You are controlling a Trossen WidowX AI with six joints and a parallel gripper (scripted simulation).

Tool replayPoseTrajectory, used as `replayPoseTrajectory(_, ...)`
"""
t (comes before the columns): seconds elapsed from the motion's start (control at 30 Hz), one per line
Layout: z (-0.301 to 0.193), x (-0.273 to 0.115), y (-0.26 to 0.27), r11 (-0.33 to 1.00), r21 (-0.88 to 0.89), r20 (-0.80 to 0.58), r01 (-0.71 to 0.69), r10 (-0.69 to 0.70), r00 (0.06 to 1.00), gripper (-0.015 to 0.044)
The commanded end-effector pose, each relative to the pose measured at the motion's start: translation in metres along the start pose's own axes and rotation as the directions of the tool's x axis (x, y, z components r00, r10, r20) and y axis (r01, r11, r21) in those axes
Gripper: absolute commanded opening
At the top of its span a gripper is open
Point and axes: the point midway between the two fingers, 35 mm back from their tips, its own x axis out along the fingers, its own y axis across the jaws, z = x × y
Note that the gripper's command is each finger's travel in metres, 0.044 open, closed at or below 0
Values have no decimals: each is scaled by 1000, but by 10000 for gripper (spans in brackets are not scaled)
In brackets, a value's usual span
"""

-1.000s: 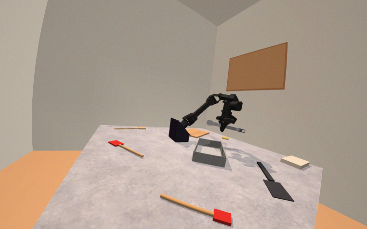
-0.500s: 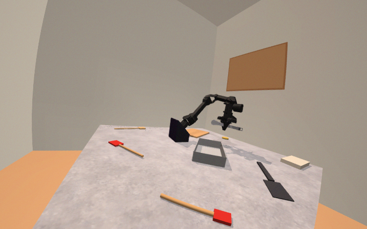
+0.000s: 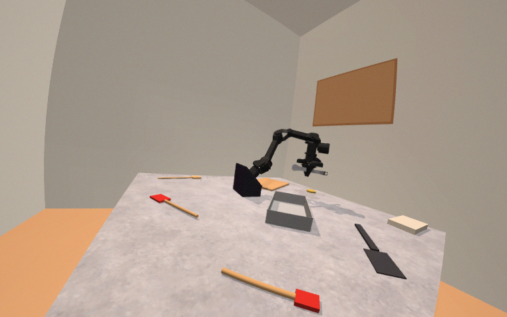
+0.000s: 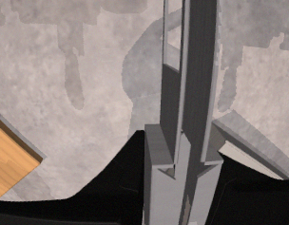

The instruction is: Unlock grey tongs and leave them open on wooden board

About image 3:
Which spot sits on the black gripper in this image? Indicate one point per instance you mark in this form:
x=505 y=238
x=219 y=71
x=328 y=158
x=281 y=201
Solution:
x=309 y=162

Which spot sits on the light wooden board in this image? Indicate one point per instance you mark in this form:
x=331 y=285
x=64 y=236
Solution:
x=270 y=184

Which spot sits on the cream flat rectangular board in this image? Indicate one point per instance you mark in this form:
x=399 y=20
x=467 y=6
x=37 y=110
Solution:
x=407 y=224

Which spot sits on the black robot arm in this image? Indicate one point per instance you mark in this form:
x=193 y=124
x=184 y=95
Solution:
x=312 y=140

